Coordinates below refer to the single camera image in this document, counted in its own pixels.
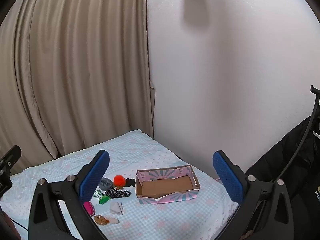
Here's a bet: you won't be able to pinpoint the pink pouch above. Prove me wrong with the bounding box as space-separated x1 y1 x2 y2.
83 201 96 216

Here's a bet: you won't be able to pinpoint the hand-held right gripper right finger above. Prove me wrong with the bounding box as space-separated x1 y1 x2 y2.
212 150 294 240

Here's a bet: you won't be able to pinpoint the pink printed cardboard box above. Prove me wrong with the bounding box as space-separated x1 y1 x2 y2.
135 164 201 205

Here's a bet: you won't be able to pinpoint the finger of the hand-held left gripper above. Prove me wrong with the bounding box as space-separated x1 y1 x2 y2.
0 145 22 198

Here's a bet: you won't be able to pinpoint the beige curtain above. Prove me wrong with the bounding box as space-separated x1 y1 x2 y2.
0 0 155 175

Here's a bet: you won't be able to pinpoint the black rack pole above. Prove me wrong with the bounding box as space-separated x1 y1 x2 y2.
274 85 320 181

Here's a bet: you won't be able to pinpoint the brown plush toy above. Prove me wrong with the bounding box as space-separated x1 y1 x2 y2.
94 214 119 227

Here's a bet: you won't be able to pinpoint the white folded cloth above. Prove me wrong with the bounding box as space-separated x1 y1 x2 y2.
109 201 124 216

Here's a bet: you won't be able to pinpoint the orange fluffy pom-pom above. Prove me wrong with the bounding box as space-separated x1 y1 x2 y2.
114 175 126 189

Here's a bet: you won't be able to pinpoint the grey rolled sock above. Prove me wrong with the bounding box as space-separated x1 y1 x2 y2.
98 177 114 191

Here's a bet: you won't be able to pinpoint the dark patterned cloth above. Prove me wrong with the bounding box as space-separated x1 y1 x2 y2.
104 189 132 201

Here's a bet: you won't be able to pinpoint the blue checked blanket pink bows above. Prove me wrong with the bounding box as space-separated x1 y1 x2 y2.
0 129 239 240

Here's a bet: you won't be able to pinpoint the green white packet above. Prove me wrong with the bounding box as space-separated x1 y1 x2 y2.
93 189 111 205

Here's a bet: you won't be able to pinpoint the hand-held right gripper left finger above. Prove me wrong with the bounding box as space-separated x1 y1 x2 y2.
28 149 110 240

